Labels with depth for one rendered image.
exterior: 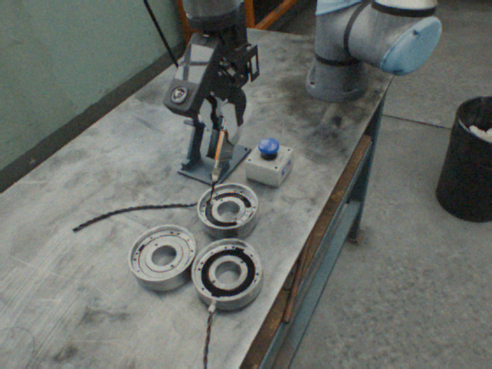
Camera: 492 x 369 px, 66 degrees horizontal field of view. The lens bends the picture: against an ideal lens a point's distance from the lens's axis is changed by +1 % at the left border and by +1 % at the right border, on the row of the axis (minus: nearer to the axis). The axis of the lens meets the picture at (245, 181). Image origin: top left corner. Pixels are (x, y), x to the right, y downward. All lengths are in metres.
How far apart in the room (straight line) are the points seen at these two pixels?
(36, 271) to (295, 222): 0.44
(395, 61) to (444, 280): 1.04
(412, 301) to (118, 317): 1.16
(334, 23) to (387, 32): 0.13
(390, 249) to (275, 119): 0.94
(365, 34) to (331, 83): 0.16
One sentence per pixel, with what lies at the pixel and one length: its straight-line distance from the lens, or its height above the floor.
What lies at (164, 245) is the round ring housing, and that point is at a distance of 0.63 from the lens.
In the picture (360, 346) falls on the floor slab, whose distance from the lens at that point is 1.44.
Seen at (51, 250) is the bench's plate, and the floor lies 0.80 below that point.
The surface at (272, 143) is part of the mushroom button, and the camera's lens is 0.71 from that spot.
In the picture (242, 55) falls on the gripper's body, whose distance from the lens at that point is 0.57.
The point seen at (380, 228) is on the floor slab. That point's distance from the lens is 1.73.
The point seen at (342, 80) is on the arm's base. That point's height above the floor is 0.85.
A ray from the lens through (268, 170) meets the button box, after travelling 0.70.
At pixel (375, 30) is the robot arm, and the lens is 0.81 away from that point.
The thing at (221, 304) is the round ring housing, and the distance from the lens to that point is 0.56.
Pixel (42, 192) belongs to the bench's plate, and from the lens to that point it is 0.87.
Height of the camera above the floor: 1.32
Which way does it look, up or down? 44 degrees down
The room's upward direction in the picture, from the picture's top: 7 degrees counter-clockwise
